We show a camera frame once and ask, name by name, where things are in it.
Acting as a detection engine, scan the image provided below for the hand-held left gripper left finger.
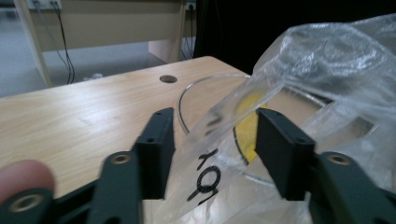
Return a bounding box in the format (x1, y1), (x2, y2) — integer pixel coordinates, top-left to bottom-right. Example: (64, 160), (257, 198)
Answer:
(132, 106), (176, 201)

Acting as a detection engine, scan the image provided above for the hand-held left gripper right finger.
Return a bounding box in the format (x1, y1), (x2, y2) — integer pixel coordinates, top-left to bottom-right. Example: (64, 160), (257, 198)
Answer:
(254, 107), (318, 202)

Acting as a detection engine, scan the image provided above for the clear plastic bucket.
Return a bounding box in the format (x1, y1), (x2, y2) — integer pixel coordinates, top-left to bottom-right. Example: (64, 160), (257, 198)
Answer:
(176, 73), (335, 189)

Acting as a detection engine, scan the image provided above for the clear plastic bag yellow print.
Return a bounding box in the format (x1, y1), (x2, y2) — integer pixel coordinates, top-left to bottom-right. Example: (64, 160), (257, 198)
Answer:
(142, 13), (396, 224)

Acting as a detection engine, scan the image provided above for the black curtain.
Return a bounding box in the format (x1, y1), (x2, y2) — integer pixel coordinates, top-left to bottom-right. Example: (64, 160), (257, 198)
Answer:
(192, 0), (396, 77)

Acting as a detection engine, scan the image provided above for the light wooden desk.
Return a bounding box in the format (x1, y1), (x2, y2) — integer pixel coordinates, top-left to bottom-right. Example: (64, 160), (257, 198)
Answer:
(13, 0), (198, 89)

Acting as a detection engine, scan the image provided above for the black hanging cable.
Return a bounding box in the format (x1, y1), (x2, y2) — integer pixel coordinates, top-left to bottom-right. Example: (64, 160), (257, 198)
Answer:
(49, 0), (77, 86)

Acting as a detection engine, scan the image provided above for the white wall socket strip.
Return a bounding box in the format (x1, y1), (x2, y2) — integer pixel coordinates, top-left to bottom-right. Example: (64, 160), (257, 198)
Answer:
(26, 0), (64, 10)

